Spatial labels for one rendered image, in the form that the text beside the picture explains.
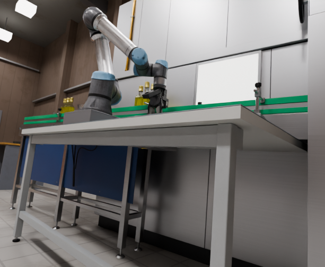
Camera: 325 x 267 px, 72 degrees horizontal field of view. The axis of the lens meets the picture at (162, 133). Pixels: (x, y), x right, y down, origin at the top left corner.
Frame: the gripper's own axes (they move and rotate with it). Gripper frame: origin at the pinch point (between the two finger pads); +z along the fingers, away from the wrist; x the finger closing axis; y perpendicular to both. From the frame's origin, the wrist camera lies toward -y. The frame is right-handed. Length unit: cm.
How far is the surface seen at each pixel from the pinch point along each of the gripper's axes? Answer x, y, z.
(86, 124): 7.6, -36.3, 9.1
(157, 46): 38, 40, -73
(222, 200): -57, -38, 31
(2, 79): 1008, 203, -258
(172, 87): 17, 38, -34
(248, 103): -44, 24, -12
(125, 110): 36.0, 11.7, -10.8
